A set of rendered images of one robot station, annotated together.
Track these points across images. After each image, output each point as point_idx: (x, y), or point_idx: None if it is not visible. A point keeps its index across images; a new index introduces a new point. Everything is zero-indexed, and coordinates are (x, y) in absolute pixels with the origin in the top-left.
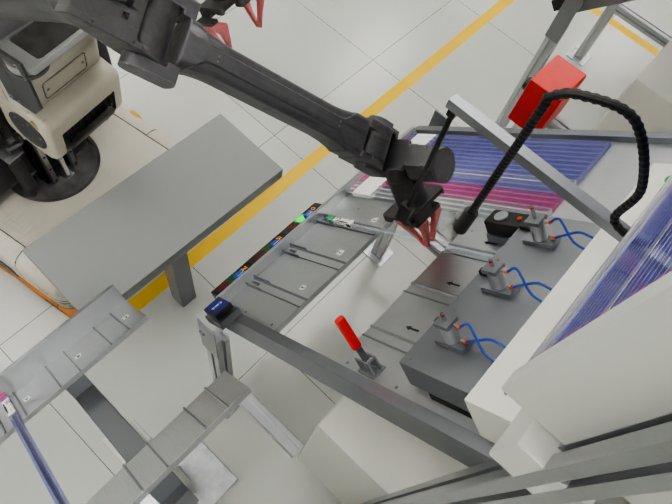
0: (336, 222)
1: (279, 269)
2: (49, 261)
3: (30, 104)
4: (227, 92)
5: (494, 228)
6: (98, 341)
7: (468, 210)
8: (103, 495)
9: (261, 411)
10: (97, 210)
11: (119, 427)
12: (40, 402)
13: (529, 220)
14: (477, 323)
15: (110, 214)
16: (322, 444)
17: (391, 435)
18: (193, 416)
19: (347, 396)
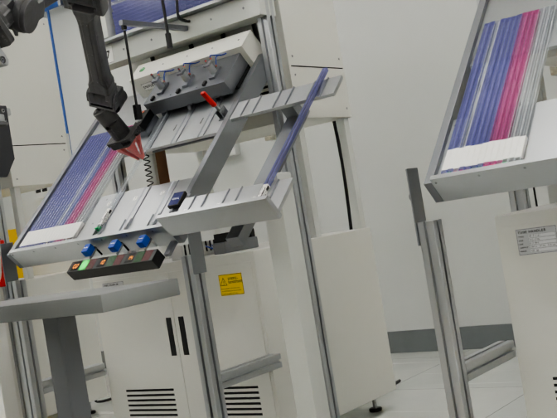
0: (104, 221)
1: (141, 222)
2: (114, 290)
3: (5, 162)
4: (98, 34)
5: (144, 123)
6: (205, 206)
7: (167, 32)
8: (300, 97)
9: (243, 364)
10: (55, 298)
11: (267, 164)
12: (255, 186)
13: (156, 79)
14: (205, 75)
15: (61, 297)
16: (266, 288)
17: (255, 248)
18: (256, 104)
19: (238, 134)
